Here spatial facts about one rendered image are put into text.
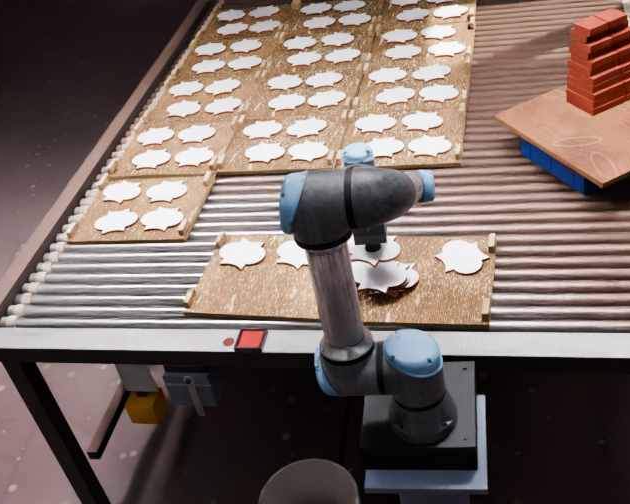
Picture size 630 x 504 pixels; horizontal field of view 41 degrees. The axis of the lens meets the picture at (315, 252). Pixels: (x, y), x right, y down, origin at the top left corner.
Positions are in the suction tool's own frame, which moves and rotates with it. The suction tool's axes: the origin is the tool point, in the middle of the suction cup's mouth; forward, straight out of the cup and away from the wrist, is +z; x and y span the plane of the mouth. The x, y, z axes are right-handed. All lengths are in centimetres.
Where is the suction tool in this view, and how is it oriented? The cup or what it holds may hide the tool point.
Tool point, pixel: (373, 250)
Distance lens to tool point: 221.2
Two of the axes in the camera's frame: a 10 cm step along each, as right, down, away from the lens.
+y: -9.8, 0.8, 1.7
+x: -0.8, 6.3, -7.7
